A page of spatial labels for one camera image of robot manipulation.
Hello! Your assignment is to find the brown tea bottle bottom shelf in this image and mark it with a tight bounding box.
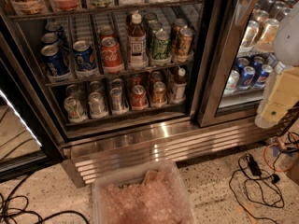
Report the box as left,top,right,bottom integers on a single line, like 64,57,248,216
170,68,187,103

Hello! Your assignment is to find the blue Pepsi can front left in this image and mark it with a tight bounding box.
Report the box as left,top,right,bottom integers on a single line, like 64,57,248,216
41,45,71,82

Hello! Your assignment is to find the blue Pepsi can front right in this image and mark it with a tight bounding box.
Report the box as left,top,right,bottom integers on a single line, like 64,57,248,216
73,40,97,77

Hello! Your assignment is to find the blue Pepsi can behind glass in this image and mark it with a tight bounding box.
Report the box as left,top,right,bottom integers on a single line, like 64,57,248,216
239,66,255,90

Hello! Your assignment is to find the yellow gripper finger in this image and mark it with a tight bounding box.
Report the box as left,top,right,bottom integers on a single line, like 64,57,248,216
260,67,299,123

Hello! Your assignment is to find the clear plastic bin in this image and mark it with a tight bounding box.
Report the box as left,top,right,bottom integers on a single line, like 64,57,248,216
93,161,195,224

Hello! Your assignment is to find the orange cable coil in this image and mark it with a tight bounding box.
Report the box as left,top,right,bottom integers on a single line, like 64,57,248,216
263,131,299,173

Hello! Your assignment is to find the white can behind glass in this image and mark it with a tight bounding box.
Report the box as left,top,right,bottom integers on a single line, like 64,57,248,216
224,70,239,94

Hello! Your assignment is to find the Pepsi can behind glass right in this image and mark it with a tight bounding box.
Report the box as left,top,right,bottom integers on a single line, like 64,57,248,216
253,64,273,88

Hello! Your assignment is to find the black cable left floor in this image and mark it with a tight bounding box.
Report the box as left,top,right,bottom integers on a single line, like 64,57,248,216
0,175,91,224

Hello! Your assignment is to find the red can bottom shelf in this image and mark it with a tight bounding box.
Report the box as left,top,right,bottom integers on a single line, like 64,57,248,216
131,85,149,110

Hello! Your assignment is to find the brown tea bottle shelf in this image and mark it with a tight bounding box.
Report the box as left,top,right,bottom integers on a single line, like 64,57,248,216
170,68,187,103
127,14,147,69

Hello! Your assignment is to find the orange soda can front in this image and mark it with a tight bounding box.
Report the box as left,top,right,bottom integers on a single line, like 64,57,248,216
175,28,194,62

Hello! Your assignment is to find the silver can bottom far left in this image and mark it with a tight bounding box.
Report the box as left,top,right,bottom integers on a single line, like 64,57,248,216
64,96,88,123

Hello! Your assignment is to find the black power adapter cable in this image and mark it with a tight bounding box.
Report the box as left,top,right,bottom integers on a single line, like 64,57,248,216
228,153,286,224

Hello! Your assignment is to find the silver can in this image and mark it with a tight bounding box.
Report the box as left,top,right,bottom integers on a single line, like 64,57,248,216
110,88,128,115
64,96,88,123
88,92,107,119

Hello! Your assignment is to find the red Coca-Cola can front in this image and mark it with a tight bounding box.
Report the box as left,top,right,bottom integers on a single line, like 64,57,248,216
100,37,123,74

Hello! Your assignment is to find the green soda can front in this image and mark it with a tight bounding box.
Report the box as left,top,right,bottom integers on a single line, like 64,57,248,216
151,31,170,66

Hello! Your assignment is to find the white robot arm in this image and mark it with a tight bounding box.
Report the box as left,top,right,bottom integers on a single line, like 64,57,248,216
255,2,299,129

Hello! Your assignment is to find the orange can bottom shelf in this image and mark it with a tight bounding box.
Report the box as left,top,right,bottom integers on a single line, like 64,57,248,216
151,81,167,107

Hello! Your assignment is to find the glass fridge door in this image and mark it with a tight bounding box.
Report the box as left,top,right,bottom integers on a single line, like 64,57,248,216
197,0,299,128

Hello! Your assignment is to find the brown tea bottle middle shelf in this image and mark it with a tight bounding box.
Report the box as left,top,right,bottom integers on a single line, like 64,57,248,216
127,14,147,69

